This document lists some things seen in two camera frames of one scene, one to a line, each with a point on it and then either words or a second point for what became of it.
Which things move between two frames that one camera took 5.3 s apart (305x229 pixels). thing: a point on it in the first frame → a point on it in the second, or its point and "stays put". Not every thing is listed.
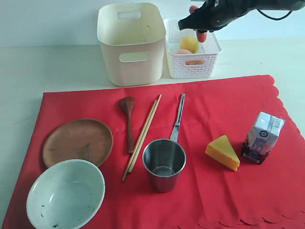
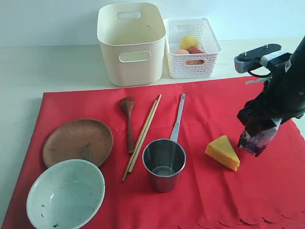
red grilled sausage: x=201 y=36 → x=194 y=50
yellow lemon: x=190 y=43 stays put
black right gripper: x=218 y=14 → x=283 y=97
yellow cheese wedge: x=221 y=150 stays put
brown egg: x=183 y=51 stays put
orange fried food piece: x=194 y=62 stays put
